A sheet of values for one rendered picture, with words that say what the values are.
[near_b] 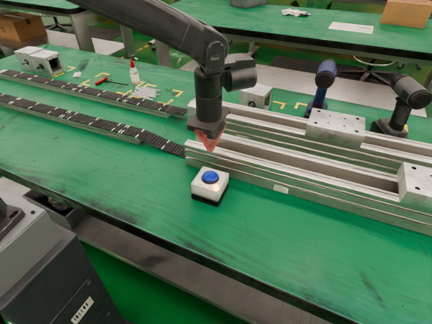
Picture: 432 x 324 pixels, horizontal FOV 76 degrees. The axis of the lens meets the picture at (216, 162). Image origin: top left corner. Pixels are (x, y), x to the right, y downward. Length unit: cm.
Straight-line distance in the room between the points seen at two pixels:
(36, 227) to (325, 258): 64
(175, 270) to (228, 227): 62
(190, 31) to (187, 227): 45
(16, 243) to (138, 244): 77
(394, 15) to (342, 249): 220
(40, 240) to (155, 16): 53
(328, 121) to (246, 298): 76
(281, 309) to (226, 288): 23
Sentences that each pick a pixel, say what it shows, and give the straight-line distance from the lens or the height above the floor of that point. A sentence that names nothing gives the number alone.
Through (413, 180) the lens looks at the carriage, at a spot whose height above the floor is 90.
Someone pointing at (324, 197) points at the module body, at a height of 81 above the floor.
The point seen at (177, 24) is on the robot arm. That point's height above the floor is 123.
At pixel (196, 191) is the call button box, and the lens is 74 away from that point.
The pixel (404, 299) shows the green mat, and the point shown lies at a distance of 73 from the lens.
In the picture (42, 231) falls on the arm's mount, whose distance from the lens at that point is 74.
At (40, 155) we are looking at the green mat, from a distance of 108.
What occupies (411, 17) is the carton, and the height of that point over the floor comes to 84.
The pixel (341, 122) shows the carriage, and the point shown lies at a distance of 92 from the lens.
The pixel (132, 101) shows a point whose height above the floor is 81.
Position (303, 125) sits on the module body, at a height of 85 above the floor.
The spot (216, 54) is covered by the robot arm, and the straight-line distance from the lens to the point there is 53.
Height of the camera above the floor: 136
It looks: 40 degrees down
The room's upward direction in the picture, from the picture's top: straight up
